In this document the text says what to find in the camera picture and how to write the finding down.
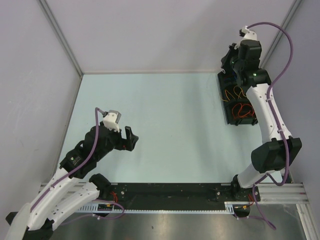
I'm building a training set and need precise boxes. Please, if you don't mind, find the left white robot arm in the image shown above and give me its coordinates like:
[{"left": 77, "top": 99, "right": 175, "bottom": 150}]
[{"left": 5, "top": 123, "right": 139, "bottom": 240}]

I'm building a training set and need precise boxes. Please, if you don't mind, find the blue cable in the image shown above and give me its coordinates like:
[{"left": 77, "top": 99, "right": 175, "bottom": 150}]
[{"left": 226, "top": 71, "right": 240, "bottom": 82}]

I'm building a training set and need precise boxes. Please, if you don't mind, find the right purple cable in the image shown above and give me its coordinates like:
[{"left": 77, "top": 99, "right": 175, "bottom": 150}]
[{"left": 246, "top": 21, "right": 295, "bottom": 231}]

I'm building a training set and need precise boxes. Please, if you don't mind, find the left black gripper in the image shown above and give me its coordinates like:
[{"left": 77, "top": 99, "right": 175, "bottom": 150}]
[{"left": 95, "top": 124, "right": 138, "bottom": 161}]

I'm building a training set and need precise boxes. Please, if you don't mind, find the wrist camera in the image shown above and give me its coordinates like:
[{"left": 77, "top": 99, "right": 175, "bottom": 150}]
[
  {"left": 239, "top": 25, "right": 258, "bottom": 41},
  {"left": 102, "top": 110, "right": 122, "bottom": 133}
]

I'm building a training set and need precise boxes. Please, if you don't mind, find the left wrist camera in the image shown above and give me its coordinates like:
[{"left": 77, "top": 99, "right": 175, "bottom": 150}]
[{"left": 102, "top": 110, "right": 122, "bottom": 133}]

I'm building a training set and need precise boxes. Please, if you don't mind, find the left aluminium frame post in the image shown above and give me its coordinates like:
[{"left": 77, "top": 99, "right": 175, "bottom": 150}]
[{"left": 37, "top": 0, "right": 84, "bottom": 78}]

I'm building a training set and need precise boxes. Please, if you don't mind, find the black compartment bin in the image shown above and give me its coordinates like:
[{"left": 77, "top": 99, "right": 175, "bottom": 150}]
[{"left": 217, "top": 71, "right": 258, "bottom": 126}]

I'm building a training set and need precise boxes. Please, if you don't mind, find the red cable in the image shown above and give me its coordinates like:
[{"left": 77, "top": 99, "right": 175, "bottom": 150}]
[{"left": 231, "top": 102, "right": 256, "bottom": 119}]

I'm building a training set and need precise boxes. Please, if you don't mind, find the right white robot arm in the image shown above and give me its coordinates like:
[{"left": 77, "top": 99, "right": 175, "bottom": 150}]
[{"left": 221, "top": 39, "right": 302, "bottom": 201}]

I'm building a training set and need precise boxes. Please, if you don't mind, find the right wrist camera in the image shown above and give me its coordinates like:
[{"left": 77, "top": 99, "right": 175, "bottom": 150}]
[{"left": 239, "top": 25, "right": 258, "bottom": 41}]

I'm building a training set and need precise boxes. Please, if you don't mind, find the right aluminium frame post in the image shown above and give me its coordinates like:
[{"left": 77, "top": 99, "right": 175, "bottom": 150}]
[{"left": 254, "top": 0, "right": 303, "bottom": 79}]

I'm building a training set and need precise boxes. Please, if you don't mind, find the white slotted cable duct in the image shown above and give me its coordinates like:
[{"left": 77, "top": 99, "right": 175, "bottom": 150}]
[{"left": 75, "top": 202, "right": 234, "bottom": 215}]

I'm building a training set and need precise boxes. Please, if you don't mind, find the aluminium frame post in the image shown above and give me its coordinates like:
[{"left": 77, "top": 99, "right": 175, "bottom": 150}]
[
  {"left": 37, "top": 0, "right": 84, "bottom": 78},
  {"left": 254, "top": 0, "right": 303, "bottom": 79}
]

